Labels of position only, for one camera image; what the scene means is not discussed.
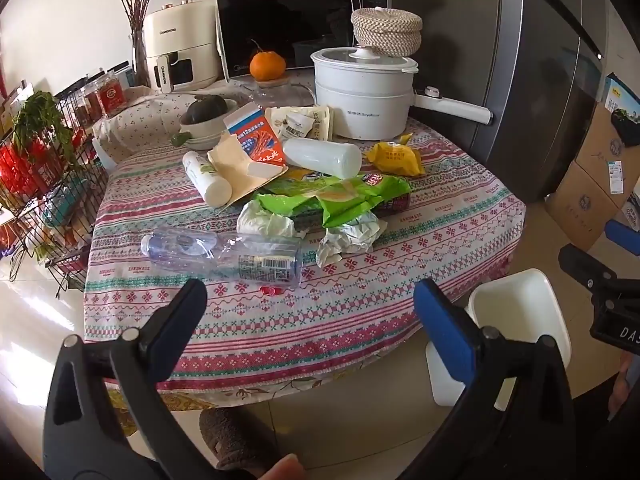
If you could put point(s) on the yellow food wrapper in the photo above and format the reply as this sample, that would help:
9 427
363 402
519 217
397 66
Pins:
395 157

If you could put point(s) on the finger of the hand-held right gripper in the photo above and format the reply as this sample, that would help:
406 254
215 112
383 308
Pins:
625 234
582 264

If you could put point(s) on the orange tangerine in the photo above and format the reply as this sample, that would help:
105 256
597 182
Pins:
267 66

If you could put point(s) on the patterned striped tablecloth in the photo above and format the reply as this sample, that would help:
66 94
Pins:
350 310

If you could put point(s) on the red packets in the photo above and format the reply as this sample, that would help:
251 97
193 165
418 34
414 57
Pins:
20 170

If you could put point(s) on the glass jar with wooden lid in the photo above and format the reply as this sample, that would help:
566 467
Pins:
280 95

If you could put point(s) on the red label jar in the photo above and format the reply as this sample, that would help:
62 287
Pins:
89 104
111 94

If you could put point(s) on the green snack bag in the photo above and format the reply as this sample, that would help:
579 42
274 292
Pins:
345 197

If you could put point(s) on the glass vase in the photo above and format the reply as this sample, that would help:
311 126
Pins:
140 60

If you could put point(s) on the white air fryer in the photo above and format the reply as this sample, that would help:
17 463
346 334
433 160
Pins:
180 47

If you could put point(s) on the white ceramic bowl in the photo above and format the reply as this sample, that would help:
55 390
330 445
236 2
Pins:
205 134

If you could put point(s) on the white electric pot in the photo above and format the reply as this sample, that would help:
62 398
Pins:
365 105

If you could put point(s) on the white paper wrapper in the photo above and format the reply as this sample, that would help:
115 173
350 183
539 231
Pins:
350 240

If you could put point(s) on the orange cardboard carton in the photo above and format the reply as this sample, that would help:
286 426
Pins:
260 150

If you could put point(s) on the white bottle with green label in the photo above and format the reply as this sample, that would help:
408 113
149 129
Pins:
210 185

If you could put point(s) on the green leafy plant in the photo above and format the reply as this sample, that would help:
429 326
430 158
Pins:
40 115

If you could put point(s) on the crushed clear plastic bottle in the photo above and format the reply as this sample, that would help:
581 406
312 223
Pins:
225 255

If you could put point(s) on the small floral print cloth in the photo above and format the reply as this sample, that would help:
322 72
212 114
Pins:
145 120

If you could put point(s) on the person's left hand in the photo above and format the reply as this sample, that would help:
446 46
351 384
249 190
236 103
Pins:
277 467

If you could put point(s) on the grey refrigerator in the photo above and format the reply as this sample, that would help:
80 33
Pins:
525 85

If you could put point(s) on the beige snack packet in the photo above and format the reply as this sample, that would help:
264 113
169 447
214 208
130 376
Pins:
321 121

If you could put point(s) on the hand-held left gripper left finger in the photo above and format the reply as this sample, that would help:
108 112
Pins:
172 340

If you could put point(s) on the person's right hand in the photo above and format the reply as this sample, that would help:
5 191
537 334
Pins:
622 390

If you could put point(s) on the brown fuzzy slipper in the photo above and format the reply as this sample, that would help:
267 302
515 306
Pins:
230 435

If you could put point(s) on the plain cardboard box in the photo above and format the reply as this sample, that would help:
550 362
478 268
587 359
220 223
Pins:
580 210

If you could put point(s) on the plain white plastic bottle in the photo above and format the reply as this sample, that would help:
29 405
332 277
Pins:
325 157

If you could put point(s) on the dark green squash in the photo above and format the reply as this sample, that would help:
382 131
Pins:
205 107

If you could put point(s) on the dried branches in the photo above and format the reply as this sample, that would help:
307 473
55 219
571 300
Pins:
134 5

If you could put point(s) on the white plastic bin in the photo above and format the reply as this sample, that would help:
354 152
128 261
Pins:
520 320

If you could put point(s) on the white snack packet dark print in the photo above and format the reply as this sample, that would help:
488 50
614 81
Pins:
285 122

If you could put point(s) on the printed cardboard box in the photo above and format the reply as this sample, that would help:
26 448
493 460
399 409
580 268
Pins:
610 135

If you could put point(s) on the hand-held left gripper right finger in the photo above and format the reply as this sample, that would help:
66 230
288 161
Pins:
445 330

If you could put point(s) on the white tissue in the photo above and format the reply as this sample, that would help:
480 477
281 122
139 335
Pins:
265 222

